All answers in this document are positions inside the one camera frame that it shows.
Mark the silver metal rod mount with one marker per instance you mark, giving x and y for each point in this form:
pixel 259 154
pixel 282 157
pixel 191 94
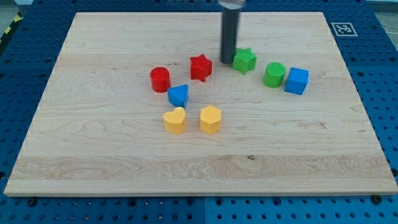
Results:
pixel 232 4

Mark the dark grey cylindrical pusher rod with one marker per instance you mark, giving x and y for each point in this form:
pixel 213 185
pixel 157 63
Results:
pixel 229 33

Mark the red star block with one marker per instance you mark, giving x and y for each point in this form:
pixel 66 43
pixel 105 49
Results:
pixel 200 68

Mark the green star block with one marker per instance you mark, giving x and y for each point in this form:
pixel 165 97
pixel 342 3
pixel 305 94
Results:
pixel 244 60

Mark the green cylinder block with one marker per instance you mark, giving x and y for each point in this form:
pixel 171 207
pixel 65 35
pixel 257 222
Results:
pixel 274 74

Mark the blue cube block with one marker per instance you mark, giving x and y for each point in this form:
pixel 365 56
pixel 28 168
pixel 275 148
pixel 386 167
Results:
pixel 297 81

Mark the red cylinder block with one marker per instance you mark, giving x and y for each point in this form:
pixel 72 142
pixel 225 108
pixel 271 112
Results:
pixel 160 79

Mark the blue triangle block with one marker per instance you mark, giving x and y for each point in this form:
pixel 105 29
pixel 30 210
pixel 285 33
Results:
pixel 178 96

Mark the yellow hexagon block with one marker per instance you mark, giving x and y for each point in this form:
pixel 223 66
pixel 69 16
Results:
pixel 210 119

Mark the white fiducial marker tag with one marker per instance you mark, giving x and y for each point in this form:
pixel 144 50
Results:
pixel 344 29

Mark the yellow heart block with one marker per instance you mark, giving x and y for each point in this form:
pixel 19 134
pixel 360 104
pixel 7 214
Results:
pixel 174 121

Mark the light wooden board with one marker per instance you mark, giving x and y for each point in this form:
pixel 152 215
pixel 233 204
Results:
pixel 99 130

